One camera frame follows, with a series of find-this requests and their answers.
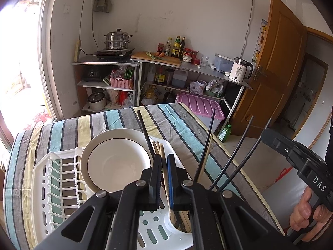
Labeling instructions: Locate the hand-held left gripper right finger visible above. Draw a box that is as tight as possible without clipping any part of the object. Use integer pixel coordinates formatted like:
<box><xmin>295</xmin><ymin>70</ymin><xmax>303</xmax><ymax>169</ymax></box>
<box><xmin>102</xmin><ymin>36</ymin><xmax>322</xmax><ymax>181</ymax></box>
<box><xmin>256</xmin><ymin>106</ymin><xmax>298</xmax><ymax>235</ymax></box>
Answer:
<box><xmin>166</xmin><ymin>153</ymin><xmax>297</xmax><ymax>250</ymax></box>

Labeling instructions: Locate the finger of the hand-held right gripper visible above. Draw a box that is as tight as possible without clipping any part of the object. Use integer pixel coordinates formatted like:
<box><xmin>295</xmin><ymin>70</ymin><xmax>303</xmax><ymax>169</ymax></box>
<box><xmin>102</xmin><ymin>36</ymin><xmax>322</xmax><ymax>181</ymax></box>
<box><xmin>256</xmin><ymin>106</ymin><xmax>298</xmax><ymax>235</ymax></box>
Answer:
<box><xmin>261</xmin><ymin>128</ymin><xmax>326</xmax><ymax>173</ymax></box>

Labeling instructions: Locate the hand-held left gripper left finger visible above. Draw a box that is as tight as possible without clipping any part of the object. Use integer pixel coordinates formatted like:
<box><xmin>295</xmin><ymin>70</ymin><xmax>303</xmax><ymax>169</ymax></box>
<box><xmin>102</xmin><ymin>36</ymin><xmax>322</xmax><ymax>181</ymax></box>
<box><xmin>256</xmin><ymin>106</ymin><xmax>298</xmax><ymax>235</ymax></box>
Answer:
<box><xmin>34</xmin><ymin>154</ymin><xmax>163</xmax><ymax>250</ymax></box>

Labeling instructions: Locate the black chopstick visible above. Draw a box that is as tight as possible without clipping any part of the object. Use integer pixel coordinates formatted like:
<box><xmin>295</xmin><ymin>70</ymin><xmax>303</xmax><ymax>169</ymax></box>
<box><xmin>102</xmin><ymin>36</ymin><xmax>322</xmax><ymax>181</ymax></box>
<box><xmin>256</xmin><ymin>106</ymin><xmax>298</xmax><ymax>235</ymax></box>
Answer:
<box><xmin>137</xmin><ymin>110</ymin><xmax>155</xmax><ymax>159</ymax></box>
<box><xmin>218</xmin><ymin>119</ymin><xmax>272</xmax><ymax>191</ymax></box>
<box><xmin>209</xmin><ymin>116</ymin><xmax>254</xmax><ymax>190</ymax></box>

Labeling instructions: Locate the dark wooden chopstick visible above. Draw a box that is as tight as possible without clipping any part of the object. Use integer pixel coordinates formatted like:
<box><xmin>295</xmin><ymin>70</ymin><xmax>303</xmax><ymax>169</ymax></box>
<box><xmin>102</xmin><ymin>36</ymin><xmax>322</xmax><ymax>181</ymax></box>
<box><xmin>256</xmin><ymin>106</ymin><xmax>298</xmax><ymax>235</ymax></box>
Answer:
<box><xmin>194</xmin><ymin>108</ymin><xmax>216</xmax><ymax>182</ymax></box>

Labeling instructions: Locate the person's right hand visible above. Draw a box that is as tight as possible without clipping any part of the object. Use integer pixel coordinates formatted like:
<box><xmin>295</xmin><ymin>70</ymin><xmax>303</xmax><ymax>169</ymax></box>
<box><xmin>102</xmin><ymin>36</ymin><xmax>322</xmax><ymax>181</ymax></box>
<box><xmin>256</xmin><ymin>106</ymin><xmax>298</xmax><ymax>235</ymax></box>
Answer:
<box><xmin>289</xmin><ymin>187</ymin><xmax>333</xmax><ymax>243</ymax></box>

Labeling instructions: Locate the white bowl black rim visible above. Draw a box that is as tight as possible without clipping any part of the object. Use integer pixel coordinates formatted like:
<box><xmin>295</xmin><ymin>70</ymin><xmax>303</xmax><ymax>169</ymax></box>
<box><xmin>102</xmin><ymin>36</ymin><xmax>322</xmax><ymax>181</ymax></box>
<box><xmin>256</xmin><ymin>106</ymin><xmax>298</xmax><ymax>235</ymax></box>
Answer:
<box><xmin>87</xmin><ymin>139</ymin><xmax>153</xmax><ymax>190</ymax></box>

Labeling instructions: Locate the striped tablecloth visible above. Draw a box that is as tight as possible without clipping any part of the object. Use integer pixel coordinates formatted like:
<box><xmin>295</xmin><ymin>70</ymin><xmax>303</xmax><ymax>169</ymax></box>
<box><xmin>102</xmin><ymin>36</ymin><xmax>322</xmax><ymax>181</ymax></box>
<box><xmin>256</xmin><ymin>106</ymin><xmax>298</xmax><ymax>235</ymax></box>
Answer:
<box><xmin>2</xmin><ymin>103</ymin><xmax>287</xmax><ymax>250</ymax></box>

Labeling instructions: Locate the green bottle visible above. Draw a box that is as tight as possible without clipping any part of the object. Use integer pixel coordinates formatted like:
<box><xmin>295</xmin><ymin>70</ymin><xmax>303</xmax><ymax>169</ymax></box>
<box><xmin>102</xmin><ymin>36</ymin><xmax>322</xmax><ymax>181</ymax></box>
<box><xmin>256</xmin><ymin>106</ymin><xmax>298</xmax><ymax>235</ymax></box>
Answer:
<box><xmin>217</xmin><ymin>124</ymin><xmax>232</xmax><ymax>143</ymax></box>

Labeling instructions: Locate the large white bowl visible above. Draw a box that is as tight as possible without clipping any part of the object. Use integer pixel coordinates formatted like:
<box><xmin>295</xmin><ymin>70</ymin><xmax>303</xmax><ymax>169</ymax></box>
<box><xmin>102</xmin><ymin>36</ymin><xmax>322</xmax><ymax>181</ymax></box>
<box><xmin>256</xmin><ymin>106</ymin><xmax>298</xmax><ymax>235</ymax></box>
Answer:
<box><xmin>80</xmin><ymin>128</ymin><xmax>154</xmax><ymax>192</ymax></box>

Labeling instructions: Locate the wooden door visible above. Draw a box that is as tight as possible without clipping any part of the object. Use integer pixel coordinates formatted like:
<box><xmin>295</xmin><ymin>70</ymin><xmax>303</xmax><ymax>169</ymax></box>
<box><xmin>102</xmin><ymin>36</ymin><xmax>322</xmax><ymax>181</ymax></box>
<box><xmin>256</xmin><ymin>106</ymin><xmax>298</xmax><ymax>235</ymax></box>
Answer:
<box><xmin>229</xmin><ymin>0</ymin><xmax>309</xmax><ymax>139</ymax></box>

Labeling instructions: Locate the pink lid storage box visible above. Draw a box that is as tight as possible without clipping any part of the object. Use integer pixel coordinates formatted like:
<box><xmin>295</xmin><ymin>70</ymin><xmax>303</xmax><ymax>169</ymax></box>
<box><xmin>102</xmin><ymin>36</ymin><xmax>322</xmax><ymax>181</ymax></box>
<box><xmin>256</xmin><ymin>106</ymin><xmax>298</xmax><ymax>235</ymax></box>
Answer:
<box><xmin>175</xmin><ymin>92</ymin><xmax>225</xmax><ymax>136</ymax></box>

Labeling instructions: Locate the dark round bottle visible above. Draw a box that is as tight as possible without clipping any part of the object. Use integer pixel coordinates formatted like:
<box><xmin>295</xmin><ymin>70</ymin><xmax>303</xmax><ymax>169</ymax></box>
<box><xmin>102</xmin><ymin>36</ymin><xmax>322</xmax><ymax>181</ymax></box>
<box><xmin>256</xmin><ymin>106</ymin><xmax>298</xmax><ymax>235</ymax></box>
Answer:
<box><xmin>163</xmin><ymin>89</ymin><xmax>176</xmax><ymax>104</ymax></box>

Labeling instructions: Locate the yellow cooking oil bottle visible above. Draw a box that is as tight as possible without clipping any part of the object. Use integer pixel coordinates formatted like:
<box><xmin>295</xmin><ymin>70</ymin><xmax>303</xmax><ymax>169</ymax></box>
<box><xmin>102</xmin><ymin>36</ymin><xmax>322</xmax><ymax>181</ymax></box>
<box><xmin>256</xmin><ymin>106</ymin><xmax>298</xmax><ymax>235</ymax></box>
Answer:
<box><xmin>142</xmin><ymin>85</ymin><xmax>161</xmax><ymax>106</ymax></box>

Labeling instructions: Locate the white electric kettle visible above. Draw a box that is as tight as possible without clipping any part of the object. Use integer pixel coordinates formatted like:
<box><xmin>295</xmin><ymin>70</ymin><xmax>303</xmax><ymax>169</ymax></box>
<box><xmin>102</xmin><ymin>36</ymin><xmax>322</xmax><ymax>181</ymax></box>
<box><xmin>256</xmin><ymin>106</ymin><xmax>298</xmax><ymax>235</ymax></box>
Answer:
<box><xmin>228</xmin><ymin>57</ymin><xmax>254</xmax><ymax>84</ymax></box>

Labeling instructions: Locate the green bowl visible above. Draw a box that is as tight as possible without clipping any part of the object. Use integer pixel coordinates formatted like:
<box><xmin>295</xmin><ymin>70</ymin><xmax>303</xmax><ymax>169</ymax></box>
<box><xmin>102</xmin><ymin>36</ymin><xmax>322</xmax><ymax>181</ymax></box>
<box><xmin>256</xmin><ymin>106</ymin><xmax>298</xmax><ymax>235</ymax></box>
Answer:
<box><xmin>205</xmin><ymin>79</ymin><xmax>226</xmax><ymax>98</ymax></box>

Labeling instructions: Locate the clear plastic bag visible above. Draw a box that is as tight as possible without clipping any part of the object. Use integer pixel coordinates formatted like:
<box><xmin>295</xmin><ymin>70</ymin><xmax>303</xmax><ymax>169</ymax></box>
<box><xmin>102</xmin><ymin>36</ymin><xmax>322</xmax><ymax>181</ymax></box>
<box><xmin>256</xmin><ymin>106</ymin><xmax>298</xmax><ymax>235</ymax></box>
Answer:
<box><xmin>189</xmin><ymin>81</ymin><xmax>204</xmax><ymax>96</ymax></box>

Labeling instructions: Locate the steel rice cooker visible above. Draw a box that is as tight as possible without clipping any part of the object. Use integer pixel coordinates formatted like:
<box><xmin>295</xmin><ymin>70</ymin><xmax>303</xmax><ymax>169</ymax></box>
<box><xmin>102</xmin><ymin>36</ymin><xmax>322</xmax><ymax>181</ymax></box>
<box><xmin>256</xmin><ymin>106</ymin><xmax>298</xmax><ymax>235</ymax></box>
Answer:
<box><xmin>87</xmin><ymin>92</ymin><xmax>107</xmax><ymax>111</ymax></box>

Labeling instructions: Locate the plastic jug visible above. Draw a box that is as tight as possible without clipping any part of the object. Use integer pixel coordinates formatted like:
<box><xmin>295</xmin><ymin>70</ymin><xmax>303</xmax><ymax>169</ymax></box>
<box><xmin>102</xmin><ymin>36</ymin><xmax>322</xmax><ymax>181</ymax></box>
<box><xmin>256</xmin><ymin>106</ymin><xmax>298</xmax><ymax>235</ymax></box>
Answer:
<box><xmin>172</xmin><ymin>69</ymin><xmax>188</xmax><ymax>89</ymax></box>

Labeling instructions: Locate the clear water pitcher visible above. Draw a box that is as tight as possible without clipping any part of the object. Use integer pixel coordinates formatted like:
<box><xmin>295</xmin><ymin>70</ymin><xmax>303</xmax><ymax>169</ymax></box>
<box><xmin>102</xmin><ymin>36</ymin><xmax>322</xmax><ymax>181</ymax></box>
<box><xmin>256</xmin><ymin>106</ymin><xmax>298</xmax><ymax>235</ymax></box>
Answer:
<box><xmin>215</xmin><ymin>53</ymin><xmax>235</xmax><ymax>73</ymax></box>

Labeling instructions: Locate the soy sauce bottle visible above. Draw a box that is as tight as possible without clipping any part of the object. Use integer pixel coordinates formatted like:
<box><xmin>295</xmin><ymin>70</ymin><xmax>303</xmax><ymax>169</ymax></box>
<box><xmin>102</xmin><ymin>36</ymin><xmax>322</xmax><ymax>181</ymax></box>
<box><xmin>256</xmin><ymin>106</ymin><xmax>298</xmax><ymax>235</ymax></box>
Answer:
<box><xmin>155</xmin><ymin>65</ymin><xmax>166</xmax><ymax>85</ymax></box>

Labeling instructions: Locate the pink basket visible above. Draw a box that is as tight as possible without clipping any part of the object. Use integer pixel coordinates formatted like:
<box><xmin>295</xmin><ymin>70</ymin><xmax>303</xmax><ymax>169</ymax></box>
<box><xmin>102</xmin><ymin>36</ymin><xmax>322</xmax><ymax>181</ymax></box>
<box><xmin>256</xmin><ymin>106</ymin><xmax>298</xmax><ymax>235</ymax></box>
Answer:
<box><xmin>110</xmin><ymin>77</ymin><xmax>135</xmax><ymax>89</ymax></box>

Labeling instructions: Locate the white plastic dish rack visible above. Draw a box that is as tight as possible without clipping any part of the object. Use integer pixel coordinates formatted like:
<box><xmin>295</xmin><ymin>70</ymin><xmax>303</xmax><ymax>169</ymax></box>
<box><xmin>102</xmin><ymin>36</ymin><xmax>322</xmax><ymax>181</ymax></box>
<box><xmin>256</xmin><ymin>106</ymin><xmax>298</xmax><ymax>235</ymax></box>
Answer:
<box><xmin>31</xmin><ymin>135</ymin><xmax>194</xmax><ymax>250</ymax></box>

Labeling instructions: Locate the metal counter shelf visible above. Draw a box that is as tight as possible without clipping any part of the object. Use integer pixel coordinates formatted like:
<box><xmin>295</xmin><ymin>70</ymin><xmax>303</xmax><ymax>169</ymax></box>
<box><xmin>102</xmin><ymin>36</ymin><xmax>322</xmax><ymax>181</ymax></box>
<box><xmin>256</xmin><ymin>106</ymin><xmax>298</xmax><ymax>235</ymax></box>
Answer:
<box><xmin>130</xmin><ymin>55</ymin><xmax>253</xmax><ymax>136</ymax></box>

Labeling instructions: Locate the wooden cutting board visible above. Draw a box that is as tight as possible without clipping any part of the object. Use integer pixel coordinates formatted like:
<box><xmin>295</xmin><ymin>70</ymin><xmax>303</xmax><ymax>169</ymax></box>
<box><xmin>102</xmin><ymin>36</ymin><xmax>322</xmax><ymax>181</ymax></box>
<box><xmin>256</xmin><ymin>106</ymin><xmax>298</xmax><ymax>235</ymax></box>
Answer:
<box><xmin>131</xmin><ymin>51</ymin><xmax>182</xmax><ymax>67</ymax></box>

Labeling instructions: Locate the green onion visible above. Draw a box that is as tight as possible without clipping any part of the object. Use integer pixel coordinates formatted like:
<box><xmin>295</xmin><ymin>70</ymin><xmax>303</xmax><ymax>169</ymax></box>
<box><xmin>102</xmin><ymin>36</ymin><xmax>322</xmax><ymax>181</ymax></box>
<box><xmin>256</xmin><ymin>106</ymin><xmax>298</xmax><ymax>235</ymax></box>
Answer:
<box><xmin>146</xmin><ymin>51</ymin><xmax>171</xmax><ymax>60</ymax></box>

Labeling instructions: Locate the red patterned mat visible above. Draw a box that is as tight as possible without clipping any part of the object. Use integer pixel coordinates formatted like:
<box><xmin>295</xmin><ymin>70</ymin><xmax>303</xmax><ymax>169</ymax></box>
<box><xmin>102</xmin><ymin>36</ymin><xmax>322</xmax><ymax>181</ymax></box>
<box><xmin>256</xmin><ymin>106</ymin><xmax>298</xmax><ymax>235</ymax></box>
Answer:
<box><xmin>23</xmin><ymin>112</ymin><xmax>56</xmax><ymax>131</ymax></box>

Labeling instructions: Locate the dark sauce bottle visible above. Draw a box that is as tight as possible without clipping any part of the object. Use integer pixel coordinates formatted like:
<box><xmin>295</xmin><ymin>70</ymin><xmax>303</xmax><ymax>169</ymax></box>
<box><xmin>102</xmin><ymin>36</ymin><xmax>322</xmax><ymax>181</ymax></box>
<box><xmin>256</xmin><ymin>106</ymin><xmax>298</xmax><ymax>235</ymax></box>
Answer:
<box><xmin>179</xmin><ymin>37</ymin><xmax>187</xmax><ymax>59</ymax></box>

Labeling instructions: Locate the yellow label oil bottle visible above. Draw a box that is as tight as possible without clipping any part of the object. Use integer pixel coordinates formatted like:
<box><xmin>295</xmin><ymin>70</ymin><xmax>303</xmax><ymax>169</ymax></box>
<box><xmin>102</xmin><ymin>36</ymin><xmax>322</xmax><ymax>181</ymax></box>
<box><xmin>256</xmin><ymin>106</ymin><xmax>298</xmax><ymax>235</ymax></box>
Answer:
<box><xmin>172</xmin><ymin>36</ymin><xmax>181</xmax><ymax>58</ymax></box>

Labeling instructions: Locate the black induction cooker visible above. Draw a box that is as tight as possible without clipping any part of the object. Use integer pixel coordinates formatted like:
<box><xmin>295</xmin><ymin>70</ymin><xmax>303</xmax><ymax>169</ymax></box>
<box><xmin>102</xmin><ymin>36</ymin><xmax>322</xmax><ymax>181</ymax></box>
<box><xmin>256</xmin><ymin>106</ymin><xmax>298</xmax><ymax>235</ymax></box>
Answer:
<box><xmin>93</xmin><ymin>47</ymin><xmax>135</xmax><ymax>59</ymax></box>

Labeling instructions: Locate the steel steamer pot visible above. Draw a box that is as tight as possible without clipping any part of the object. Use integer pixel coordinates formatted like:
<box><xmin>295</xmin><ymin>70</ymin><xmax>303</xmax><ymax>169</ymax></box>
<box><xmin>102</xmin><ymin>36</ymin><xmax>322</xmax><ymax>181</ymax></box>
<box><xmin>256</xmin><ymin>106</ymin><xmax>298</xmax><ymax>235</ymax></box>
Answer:
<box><xmin>104</xmin><ymin>29</ymin><xmax>134</xmax><ymax>50</ymax></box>

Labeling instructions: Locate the beige power strip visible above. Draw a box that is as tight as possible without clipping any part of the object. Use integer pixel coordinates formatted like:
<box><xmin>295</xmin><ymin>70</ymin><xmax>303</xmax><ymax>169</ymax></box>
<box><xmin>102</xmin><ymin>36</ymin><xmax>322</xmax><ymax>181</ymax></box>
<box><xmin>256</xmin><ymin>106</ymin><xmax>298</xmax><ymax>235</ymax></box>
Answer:
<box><xmin>74</xmin><ymin>40</ymin><xmax>82</xmax><ymax>62</ymax></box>

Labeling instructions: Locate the sliding glass door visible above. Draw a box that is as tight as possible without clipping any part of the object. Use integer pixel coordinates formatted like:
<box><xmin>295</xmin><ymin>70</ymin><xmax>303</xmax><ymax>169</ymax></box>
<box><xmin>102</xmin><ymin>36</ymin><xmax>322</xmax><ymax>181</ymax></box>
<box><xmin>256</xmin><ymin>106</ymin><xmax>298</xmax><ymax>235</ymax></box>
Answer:
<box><xmin>0</xmin><ymin>0</ymin><xmax>64</xmax><ymax>136</ymax></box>

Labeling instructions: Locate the wall calendar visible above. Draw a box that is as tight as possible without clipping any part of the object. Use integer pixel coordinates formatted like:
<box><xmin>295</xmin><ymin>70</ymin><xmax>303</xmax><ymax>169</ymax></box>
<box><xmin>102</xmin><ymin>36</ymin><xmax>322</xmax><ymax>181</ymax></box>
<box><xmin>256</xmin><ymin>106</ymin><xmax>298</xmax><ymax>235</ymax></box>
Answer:
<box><xmin>252</xmin><ymin>19</ymin><xmax>268</xmax><ymax>64</ymax></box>

